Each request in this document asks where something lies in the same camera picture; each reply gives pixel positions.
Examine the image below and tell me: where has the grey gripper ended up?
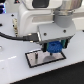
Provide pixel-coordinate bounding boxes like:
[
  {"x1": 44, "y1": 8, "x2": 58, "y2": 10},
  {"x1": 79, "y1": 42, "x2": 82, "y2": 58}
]
[{"x1": 36, "y1": 19, "x2": 75, "y2": 54}]

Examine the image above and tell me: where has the blue gear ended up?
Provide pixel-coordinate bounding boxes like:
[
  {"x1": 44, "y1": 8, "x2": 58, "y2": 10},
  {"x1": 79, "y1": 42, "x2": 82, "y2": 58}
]
[{"x1": 49, "y1": 41, "x2": 62, "y2": 53}]

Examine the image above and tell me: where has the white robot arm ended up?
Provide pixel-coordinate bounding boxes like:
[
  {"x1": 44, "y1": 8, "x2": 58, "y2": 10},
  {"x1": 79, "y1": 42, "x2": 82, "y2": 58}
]
[{"x1": 17, "y1": 0, "x2": 83, "y2": 53}]

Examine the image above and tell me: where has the left metal peg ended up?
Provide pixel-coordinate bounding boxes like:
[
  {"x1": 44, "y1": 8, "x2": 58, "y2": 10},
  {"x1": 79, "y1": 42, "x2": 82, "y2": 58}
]
[{"x1": 32, "y1": 52, "x2": 37, "y2": 62}]

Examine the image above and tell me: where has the black-framed peg base plate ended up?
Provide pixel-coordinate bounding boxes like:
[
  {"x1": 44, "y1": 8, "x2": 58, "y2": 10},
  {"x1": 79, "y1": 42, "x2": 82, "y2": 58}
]
[{"x1": 25, "y1": 50, "x2": 65, "y2": 68}]

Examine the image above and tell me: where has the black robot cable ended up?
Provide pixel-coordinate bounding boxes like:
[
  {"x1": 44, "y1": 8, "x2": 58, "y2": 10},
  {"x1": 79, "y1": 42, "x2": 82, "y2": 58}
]
[{"x1": 0, "y1": 30, "x2": 39, "y2": 44}]

